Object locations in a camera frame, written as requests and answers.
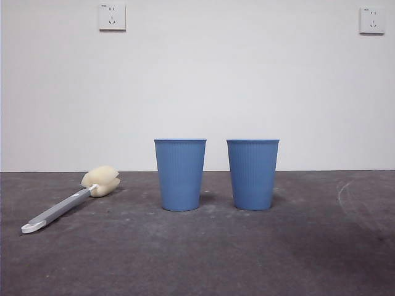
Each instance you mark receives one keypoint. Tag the blue ribbed plastic cup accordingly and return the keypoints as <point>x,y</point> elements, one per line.
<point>180,175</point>
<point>253,175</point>

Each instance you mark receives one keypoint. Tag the white wall socket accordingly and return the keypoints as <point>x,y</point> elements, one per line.
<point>372,21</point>
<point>112,17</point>

